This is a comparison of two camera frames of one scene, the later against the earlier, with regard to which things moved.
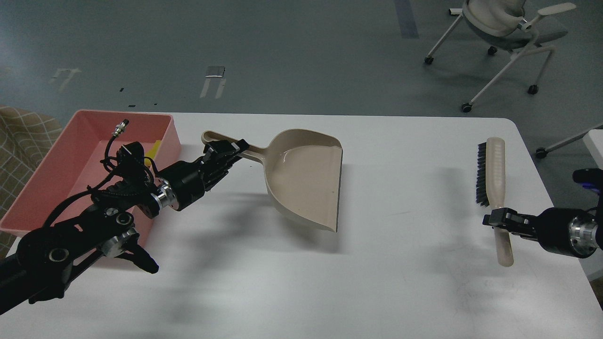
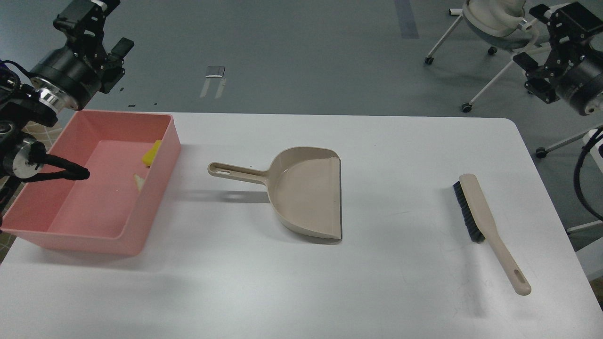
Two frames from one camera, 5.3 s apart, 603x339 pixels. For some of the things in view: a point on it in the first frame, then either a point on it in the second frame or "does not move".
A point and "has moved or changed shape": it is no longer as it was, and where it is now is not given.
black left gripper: x=185 y=183 → x=83 y=67
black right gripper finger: x=526 y=237 → x=536 y=84
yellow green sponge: x=152 y=152 does not move
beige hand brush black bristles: x=490 y=171 → x=480 y=226
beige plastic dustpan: x=303 y=170 has moved or changed shape
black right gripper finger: x=507 y=217 → x=574 y=20
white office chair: x=499 y=23 does not move
